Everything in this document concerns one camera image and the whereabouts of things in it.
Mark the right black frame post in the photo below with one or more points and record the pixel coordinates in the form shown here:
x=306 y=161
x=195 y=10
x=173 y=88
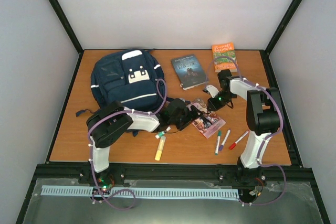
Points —
x=291 y=10

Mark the purple whiteboard marker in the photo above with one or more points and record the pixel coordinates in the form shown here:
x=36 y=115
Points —
x=224 y=140

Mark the green white glue stick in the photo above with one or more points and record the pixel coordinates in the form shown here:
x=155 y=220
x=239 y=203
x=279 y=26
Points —
x=161 y=133

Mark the dark blue castle book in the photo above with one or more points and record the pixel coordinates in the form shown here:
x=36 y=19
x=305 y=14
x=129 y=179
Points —
x=189 y=71

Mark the orange treehouse book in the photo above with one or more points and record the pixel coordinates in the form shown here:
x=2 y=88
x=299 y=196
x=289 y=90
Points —
x=220 y=52

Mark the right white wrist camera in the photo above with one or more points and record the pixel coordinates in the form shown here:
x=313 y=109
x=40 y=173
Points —
x=211 y=90

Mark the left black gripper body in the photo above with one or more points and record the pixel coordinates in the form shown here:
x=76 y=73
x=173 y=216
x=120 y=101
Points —
x=182 y=120

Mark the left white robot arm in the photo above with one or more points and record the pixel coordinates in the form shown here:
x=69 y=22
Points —
x=107 y=125

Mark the pink illustrated paperback book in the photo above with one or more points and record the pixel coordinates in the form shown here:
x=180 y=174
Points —
x=210 y=122

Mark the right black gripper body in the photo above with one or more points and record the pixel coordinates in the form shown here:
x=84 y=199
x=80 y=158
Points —
x=224 y=98

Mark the green whiteboard marker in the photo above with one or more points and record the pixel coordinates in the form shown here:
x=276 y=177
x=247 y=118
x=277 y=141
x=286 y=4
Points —
x=218 y=142

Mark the navy blue student backpack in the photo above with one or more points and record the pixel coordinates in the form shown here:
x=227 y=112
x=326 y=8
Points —
x=132 y=77

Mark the black frame post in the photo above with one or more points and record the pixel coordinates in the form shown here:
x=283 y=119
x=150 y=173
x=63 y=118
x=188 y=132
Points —
x=66 y=25
x=291 y=10

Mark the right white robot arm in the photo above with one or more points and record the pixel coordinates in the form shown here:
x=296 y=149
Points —
x=263 y=118

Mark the light blue cable duct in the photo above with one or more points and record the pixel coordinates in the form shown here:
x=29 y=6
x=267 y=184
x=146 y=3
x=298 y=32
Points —
x=142 y=193

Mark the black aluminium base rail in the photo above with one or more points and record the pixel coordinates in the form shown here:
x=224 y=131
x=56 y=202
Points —
x=223 y=175

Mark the yellow highlighter marker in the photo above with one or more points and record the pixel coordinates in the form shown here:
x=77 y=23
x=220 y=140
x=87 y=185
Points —
x=160 y=148

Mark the red whiteboard marker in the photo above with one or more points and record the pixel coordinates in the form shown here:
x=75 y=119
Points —
x=238 y=140

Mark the left black frame post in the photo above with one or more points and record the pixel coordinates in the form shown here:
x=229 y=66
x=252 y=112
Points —
x=66 y=25

